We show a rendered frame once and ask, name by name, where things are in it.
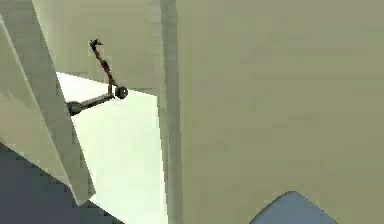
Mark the blue rounded object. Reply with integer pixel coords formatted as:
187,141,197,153
249,190,339,224

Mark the dark kick scooter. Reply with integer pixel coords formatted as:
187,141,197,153
66,38,129,117

